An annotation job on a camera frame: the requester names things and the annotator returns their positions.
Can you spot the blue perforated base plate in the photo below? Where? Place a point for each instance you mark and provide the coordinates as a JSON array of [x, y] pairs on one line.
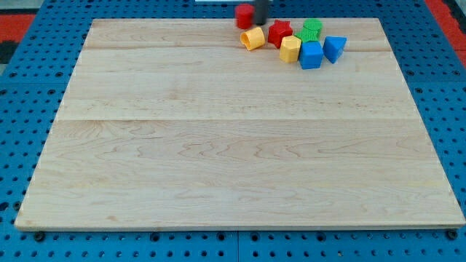
[[35, 79]]

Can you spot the blue cube block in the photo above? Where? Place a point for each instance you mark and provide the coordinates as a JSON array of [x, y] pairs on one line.
[[311, 55]]

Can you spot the red cylinder block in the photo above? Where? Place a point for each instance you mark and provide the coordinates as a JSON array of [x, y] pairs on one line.
[[244, 15]]

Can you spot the large wooden board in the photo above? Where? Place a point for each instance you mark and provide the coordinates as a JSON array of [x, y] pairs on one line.
[[172, 125]]

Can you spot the yellow hexagon block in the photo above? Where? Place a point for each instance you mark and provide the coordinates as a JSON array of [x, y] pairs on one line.
[[290, 49]]

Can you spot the green round block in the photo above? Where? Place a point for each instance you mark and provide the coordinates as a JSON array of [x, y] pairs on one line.
[[313, 25]]

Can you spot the green ridged block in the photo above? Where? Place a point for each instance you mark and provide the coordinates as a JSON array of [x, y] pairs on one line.
[[306, 35]]

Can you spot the red star block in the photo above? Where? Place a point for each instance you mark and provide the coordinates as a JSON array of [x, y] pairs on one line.
[[278, 30]]

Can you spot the blue triangle block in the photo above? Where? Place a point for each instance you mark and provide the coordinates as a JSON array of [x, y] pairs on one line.
[[333, 47]]

